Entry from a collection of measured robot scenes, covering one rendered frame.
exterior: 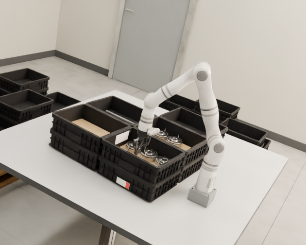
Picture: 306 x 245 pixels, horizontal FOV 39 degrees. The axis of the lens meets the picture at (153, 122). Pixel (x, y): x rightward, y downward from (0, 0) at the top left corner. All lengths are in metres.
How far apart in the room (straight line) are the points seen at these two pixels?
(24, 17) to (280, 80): 3.51
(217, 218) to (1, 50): 4.42
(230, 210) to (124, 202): 0.61
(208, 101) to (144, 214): 0.67
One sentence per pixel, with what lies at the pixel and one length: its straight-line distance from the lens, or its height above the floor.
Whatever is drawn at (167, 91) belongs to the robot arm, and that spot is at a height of 1.30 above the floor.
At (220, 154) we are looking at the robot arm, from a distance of 2.36.
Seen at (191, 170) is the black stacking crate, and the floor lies 0.75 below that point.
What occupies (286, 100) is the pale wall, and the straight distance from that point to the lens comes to 5.45.
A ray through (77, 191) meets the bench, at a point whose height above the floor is 0.70.
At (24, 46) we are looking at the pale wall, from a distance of 6.46.
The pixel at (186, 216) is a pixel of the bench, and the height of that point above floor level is 0.70.
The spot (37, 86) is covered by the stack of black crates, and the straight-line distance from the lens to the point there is 4.16.
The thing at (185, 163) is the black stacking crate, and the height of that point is 0.84.
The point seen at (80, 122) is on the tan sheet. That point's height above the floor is 0.83.
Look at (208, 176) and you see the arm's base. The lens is 2.41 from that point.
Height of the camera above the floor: 2.02
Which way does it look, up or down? 23 degrees down
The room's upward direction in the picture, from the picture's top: 12 degrees clockwise
